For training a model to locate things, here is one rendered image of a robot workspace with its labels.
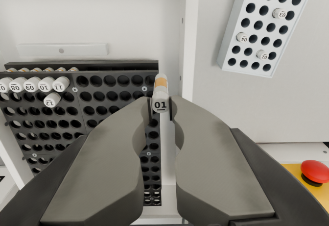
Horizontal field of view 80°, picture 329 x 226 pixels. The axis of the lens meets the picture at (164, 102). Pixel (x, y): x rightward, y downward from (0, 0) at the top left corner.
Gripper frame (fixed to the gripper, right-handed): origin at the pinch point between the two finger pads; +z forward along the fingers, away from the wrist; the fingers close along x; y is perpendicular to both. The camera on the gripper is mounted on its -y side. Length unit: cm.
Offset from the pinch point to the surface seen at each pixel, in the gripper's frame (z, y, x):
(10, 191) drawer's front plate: 11.2, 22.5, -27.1
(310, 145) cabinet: 23.2, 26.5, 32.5
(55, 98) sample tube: 7.3, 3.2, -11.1
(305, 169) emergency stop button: 10.5, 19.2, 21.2
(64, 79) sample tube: 7.6, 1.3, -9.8
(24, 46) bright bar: 13.3, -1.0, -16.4
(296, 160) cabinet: 18.9, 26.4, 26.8
